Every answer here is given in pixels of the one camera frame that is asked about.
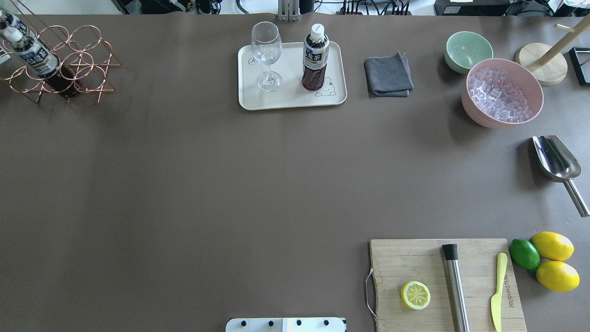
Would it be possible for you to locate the steel muddler black tip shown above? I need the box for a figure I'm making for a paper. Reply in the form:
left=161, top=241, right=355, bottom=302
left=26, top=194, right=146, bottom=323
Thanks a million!
left=441, top=243, right=471, bottom=332

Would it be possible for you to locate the grey folded cloth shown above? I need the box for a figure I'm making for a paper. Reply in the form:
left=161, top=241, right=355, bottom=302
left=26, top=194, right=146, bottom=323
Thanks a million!
left=363, top=51, right=414, bottom=97

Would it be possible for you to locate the clear wine glass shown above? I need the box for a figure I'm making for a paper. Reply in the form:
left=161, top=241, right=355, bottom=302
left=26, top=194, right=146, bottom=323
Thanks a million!
left=251, top=21, right=282, bottom=92

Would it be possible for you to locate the tea bottle white cap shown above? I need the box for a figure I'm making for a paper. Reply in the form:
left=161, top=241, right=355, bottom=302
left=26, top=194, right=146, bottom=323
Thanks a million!
left=301, top=23, right=330, bottom=92

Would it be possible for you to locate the aluminium frame post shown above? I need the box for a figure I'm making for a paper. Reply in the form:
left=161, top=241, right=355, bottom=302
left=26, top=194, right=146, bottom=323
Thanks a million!
left=277, top=0, right=301, bottom=22

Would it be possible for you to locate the yellow lemon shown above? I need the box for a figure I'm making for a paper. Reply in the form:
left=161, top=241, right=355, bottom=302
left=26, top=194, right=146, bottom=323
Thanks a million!
left=530, top=231, right=575, bottom=262
left=537, top=261, right=580, bottom=292

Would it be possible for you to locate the bamboo cutting board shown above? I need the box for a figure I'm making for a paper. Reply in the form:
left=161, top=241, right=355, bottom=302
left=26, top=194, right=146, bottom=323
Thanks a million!
left=370, top=239, right=508, bottom=332

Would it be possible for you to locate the pink bowl of ice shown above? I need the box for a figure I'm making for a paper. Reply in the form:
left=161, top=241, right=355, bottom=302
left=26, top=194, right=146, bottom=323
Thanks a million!
left=461, top=58, right=544, bottom=129

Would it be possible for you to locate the half lemon slice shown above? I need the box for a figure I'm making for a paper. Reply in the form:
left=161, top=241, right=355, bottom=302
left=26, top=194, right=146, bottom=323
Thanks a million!
left=400, top=281, right=431, bottom=310

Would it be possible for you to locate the cream serving tray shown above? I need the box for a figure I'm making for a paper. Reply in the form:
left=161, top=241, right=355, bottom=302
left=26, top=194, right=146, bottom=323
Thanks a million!
left=237, top=41, right=348, bottom=111

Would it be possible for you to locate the green empty bowl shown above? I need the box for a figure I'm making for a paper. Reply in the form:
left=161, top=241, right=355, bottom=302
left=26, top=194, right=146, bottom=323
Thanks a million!
left=444, top=31, right=494, bottom=74

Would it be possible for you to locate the wooden cup tree stand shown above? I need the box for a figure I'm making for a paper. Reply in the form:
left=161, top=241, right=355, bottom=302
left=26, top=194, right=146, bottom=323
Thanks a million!
left=515, top=16, right=590, bottom=86

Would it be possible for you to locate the green lime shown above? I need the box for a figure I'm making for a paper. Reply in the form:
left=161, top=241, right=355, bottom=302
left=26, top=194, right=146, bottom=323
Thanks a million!
left=508, top=239, right=540, bottom=271

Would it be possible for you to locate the yellow plastic knife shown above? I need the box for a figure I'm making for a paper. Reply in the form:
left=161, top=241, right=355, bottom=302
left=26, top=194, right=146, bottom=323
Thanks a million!
left=490, top=252, right=508, bottom=332

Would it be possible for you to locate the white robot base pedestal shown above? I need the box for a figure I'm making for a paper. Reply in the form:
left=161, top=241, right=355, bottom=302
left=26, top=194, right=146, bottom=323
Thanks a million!
left=225, top=317, right=348, bottom=332

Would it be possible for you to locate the black framed glass rack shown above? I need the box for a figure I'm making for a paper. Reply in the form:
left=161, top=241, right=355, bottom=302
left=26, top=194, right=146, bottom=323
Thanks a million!
left=568, top=47, right=590, bottom=87

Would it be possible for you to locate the steel ice scoop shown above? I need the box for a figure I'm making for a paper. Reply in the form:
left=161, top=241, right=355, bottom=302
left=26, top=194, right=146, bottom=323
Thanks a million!
left=531, top=135, right=589, bottom=217

